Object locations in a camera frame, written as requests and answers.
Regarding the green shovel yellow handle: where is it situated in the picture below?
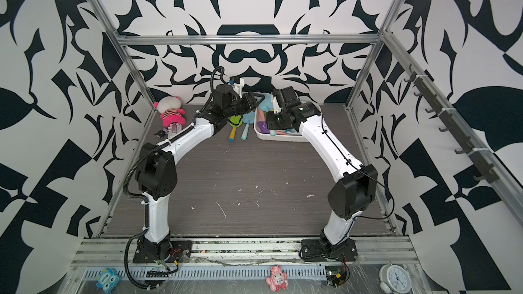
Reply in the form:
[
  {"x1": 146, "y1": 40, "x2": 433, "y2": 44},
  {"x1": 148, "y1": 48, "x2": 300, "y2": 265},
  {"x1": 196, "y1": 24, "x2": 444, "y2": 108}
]
[{"x1": 228, "y1": 115, "x2": 242, "y2": 142}]

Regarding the light blue toy shovel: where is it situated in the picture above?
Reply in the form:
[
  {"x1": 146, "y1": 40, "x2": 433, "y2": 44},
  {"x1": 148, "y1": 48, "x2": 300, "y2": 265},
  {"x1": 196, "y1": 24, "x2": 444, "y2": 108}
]
[{"x1": 241, "y1": 111, "x2": 256, "y2": 140}]

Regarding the light blue round shovel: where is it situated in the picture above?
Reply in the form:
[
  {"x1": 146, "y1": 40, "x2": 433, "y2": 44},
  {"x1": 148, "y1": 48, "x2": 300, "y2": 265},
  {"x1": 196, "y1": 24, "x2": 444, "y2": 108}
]
[{"x1": 258, "y1": 93, "x2": 274, "y2": 112}]

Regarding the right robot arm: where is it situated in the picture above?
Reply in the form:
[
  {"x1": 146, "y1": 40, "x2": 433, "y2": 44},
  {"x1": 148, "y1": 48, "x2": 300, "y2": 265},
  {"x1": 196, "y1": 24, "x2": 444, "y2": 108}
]
[{"x1": 266, "y1": 87, "x2": 377, "y2": 246}]

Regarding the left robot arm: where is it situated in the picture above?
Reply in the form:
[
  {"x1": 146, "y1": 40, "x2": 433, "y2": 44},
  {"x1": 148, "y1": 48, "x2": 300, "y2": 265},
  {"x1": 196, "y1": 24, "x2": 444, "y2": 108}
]
[{"x1": 133, "y1": 84, "x2": 264, "y2": 245}]

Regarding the white storage box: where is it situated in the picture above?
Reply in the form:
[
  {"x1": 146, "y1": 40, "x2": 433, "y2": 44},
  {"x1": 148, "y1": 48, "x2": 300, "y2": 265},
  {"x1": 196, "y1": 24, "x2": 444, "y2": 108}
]
[{"x1": 253, "y1": 108, "x2": 307, "y2": 142}]

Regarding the pink white plush doll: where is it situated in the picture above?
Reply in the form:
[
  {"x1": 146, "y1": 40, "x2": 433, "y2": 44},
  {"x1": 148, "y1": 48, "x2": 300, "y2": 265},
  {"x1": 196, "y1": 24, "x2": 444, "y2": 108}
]
[{"x1": 154, "y1": 97, "x2": 186, "y2": 128}]

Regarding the green circuit board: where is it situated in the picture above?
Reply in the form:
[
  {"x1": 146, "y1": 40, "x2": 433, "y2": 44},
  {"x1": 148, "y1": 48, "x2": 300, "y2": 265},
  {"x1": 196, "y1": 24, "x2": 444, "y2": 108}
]
[{"x1": 326, "y1": 265, "x2": 350, "y2": 287}]

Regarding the pink bear toy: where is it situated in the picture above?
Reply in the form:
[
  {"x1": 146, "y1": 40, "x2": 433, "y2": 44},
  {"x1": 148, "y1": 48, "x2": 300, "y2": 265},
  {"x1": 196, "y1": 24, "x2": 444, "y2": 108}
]
[{"x1": 266, "y1": 265, "x2": 289, "y2": 293}]

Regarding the white alarm clock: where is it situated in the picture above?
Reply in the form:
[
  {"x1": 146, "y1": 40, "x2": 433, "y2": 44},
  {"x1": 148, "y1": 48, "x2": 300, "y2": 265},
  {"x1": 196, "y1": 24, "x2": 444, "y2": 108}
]
[{"x1": 379, "y1": 264, "x2": 412, "y2": 294}]

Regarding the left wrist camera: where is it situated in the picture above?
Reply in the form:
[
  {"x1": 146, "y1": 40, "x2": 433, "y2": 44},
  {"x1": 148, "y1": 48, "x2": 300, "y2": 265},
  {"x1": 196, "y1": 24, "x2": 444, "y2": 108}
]
[{"x1": 230, "y1": 77, "x2": 245, "y2": 98}]

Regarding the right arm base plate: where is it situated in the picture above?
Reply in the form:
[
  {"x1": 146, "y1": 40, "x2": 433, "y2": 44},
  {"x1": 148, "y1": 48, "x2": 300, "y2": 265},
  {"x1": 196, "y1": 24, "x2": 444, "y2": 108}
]
[{"x1": 298, "y1": 238, "x2": 358, "y2": 262}]

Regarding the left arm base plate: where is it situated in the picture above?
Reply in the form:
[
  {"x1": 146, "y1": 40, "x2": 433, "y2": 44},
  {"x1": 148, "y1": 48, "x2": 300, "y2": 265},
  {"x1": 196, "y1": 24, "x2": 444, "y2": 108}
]
[{"x1": 133, "y1": 238, "x2": 193, "y2": 264}]

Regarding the black corrugated cable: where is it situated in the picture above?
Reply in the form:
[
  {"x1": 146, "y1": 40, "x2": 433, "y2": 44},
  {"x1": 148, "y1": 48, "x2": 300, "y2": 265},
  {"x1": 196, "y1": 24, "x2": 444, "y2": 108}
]
[{"x1": 123, "y1": 228, "x2": 164, "y2": 291}]

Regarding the black wall hook rail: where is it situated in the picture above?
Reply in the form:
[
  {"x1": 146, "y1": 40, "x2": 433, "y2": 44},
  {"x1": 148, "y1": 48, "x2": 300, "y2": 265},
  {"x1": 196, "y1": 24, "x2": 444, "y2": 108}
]
[{"x1": 405, "y1": 70, "x2": 501, "y2": 184}]

